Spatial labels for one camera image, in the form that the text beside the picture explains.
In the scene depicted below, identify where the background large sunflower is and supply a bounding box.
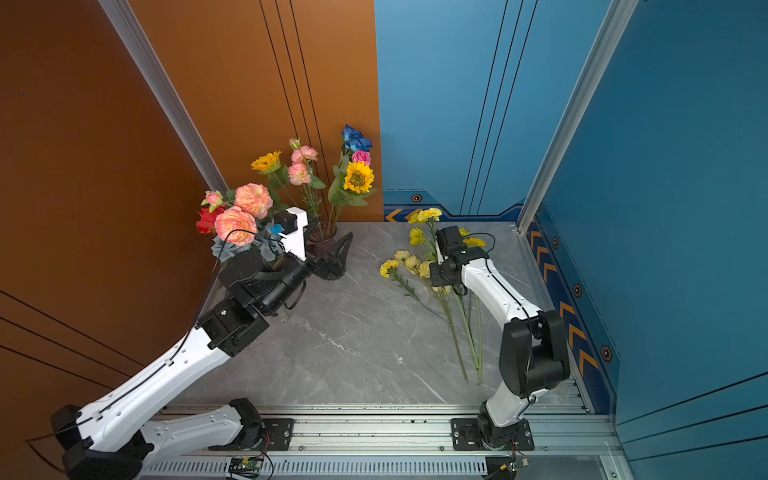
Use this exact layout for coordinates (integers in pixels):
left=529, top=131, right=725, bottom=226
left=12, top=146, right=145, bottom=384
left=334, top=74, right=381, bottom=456
left=343, top=162, right=375, bottom=195

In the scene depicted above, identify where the dark ribbed vase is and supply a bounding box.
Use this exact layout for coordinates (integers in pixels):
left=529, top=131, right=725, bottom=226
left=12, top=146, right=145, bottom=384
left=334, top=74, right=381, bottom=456
left=305, top=221, right=354, bottom=281

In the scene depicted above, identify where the right circuit board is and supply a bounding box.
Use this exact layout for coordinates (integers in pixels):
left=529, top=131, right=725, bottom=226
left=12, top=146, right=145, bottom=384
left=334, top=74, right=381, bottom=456
left=484, top=457, right=530, bottom=480

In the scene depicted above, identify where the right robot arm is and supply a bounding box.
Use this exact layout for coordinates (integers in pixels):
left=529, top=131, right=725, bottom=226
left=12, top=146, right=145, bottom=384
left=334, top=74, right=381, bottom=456
left=430, top=226, right=571, bottom=451

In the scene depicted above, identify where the yellow rose spray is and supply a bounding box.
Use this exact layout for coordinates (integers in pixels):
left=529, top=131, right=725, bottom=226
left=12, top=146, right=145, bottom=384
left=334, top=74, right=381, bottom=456
left=380, top=250, right=469, bottom=382

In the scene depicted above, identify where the background small orange sunflower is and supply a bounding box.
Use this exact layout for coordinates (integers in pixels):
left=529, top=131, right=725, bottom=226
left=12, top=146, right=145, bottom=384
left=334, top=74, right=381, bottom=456
left=250, top=151, right=282, bottom=175

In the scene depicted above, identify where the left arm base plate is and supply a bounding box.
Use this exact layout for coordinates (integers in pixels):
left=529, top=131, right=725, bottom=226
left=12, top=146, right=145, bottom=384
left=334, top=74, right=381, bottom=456
left=208, top=418, right=295, bottom=453

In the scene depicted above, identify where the background yellow carnation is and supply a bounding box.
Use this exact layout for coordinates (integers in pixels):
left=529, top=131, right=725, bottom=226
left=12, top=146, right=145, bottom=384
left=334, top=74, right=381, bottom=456
left=420, top=208, right=442, bottom=261
left=379, top=259, right=446, bottom=322

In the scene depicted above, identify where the red rose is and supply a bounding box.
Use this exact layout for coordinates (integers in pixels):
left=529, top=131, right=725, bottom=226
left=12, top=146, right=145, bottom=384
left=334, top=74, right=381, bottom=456
left=195, top=207, right=226, bottom=235

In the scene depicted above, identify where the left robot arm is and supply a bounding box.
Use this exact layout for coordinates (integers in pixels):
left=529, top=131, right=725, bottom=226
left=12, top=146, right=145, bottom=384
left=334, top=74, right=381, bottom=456
left=51, top=230, right=353, bottom=479

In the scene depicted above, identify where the circuit board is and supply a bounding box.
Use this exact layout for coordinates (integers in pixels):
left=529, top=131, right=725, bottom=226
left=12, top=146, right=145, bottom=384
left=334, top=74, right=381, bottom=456
left=484, top=457, right=530, bottom=480
left=227, top=457, right=265, bottom=479

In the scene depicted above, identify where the left circuit board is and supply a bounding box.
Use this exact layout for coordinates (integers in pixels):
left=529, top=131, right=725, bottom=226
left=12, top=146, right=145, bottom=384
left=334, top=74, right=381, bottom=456
left=227, top=457, right=265, bottom=479

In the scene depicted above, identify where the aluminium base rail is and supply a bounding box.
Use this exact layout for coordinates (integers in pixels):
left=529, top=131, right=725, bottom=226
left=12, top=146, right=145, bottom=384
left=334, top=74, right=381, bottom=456
left=141, top=401, right=633, bottom=479

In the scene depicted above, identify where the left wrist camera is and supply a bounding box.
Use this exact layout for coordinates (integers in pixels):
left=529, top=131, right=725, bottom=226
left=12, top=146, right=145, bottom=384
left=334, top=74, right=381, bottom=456
left=272, top=207, right=308, bottom=261

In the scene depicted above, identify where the grey blue roses bunch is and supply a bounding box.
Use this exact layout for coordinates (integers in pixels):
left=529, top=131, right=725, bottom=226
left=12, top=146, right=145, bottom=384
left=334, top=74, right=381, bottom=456
left=211, top=230, right=285, bottom=262

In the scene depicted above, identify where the background yellow poppy spray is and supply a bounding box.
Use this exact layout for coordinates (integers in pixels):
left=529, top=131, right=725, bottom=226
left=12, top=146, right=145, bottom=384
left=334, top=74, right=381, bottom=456
left=408, top=210, right=426, bottom=246

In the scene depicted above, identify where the background bouquet in dark vase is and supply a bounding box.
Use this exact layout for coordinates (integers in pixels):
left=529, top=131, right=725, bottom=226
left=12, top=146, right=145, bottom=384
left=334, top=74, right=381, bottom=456
left=200, top=124, right=378, bottom=265

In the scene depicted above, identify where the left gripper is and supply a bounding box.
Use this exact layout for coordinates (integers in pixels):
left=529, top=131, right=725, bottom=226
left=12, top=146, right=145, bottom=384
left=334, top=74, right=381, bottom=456
left=257, top=231, right=347, bottom=319

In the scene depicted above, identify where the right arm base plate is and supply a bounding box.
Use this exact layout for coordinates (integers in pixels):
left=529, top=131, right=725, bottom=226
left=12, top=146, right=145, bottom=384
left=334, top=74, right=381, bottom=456
left=450, top=416, right=535, bottom=452

